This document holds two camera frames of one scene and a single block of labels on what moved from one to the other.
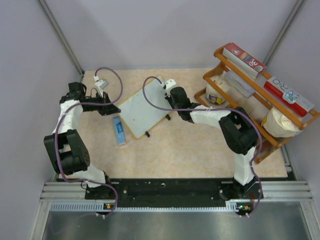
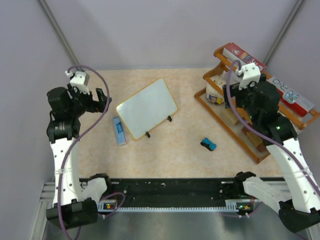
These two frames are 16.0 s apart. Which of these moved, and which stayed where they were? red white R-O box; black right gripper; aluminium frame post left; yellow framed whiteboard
Moved: black right gripper
Stayed: red white R-O box; aluminium frame post left; yellow framed whiteboard
